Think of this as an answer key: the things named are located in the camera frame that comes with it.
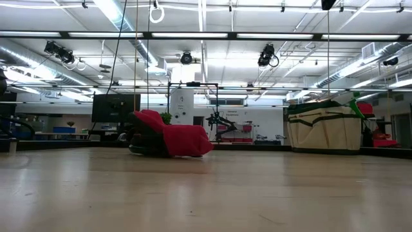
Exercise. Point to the red black gardening glove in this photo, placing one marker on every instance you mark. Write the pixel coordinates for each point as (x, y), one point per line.
(186, 141)

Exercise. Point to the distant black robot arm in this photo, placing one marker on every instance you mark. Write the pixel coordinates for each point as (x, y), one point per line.
(222, 124)

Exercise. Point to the beige green gardening bag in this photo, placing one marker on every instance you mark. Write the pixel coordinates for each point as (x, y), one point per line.
(322, 129)

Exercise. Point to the black ceiling spotlight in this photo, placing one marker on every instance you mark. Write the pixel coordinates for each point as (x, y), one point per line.
(186, 58)
(61, 54)
(391, 61)
(266, 55)

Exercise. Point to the black rig crossbar with lights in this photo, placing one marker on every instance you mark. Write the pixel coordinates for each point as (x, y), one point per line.
(231, 35)

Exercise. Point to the red box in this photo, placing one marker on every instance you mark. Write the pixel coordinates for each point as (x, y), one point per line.
(365, 109)

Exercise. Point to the red storage bins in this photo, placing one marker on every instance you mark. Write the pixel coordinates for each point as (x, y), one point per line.
(247, 128)

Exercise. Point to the red crate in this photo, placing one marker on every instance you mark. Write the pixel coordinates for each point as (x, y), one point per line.
(384, 141)

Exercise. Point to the green background potted plant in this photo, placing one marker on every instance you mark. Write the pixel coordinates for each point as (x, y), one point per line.
(166, 117)

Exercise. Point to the black monitor screen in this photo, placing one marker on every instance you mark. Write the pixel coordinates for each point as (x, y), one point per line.
(109, 108)

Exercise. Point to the small brown bowl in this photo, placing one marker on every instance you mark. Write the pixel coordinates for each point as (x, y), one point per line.
(71, 123)

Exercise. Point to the blue bin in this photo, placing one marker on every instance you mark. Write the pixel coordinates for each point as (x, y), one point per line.
(63, 130)

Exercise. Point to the background desk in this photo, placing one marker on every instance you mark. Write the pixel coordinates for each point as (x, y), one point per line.
(61, 134)

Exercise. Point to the silver ventilation duct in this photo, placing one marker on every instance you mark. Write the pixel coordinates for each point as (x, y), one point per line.
(32, 61)
(112, 13)
(334, 77)

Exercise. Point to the black aluminium table frame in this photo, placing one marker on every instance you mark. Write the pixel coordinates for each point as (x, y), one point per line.
(257, 147)

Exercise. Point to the small white post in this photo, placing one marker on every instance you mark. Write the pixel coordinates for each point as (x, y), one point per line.
(13, 146)

